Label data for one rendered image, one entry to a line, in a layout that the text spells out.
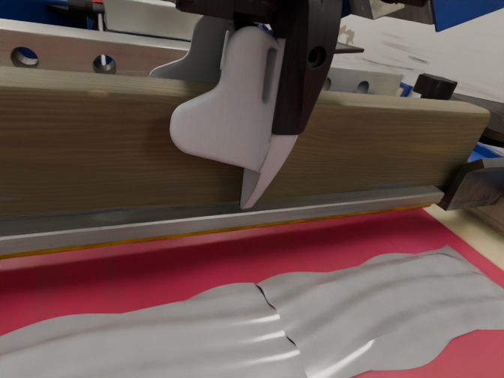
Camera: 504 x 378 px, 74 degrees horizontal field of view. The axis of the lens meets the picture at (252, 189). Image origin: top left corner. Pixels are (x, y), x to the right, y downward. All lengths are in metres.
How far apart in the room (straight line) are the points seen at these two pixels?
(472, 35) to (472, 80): 0.26
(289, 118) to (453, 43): 2.48
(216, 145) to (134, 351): 0.10
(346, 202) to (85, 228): 0.16
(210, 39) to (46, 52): 0.22
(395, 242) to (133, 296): 0.20
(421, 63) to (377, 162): 2.48
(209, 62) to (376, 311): 0.18
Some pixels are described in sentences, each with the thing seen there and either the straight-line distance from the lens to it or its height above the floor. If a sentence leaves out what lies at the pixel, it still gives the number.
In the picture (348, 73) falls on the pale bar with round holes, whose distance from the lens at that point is 0.50.
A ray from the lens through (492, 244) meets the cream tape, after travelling 0.37.
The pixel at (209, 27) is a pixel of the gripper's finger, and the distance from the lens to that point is 0.20.
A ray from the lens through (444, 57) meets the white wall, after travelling 2.63.
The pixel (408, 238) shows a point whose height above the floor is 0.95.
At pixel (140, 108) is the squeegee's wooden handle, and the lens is 0.17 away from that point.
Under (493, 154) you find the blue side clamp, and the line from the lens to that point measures 0.43.
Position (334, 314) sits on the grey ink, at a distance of 0.20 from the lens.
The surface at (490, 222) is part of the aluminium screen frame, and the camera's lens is 0.39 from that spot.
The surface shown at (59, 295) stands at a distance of 0.21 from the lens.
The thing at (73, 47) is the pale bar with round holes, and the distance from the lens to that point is 0.39.
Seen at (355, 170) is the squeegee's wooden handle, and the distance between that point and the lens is 0.25.
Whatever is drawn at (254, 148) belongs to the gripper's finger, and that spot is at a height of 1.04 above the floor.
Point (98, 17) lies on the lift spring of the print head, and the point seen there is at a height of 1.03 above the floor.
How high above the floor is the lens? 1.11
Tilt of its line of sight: 30 degrees down
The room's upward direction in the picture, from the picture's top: 12 degrees clockwise
